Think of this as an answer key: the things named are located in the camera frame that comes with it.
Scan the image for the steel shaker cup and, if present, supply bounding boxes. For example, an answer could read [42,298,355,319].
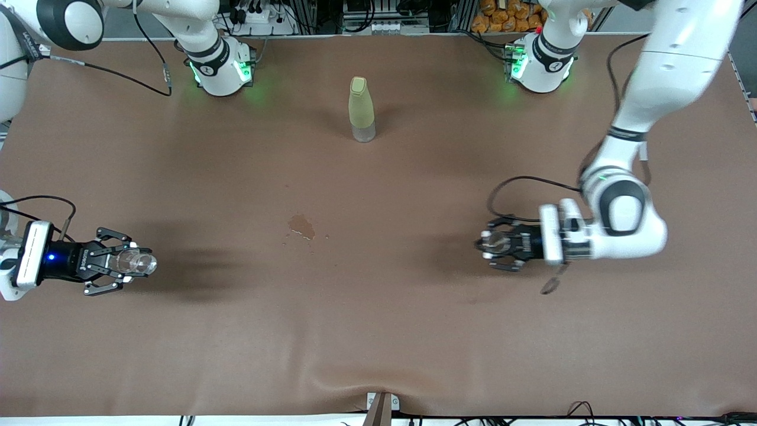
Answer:
[480,231,513,254]

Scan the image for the clear glass measuring cup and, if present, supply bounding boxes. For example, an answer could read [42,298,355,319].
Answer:
[112,248,158,277]

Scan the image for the brown table mat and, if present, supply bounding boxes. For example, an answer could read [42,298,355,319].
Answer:
[0,33,757,418]

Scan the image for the yellow-green plastic bottle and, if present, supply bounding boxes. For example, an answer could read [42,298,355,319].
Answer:
[348,76,377,143]

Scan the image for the brown liquid puddle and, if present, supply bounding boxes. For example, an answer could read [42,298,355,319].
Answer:
[283,213,331,249]

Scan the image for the brown angled bar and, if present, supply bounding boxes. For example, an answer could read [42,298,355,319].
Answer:
[362,392,393,426]

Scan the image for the orange snack bags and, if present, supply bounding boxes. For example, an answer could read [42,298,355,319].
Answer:
[471,0,548,33]

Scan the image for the white socket bar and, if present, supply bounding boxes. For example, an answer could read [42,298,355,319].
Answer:
[368,21,431,35]

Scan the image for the white power strip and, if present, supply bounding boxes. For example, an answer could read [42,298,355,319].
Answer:
[228,5,296,36]

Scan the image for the thin black strap loop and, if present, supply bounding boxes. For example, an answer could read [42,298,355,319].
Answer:
[540,263,571,295]

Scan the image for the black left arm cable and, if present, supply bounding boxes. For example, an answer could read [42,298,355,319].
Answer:
[486,33,651,222]

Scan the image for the grey metal edge bracket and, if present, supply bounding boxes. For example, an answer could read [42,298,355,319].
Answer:
[366,392,400,412]

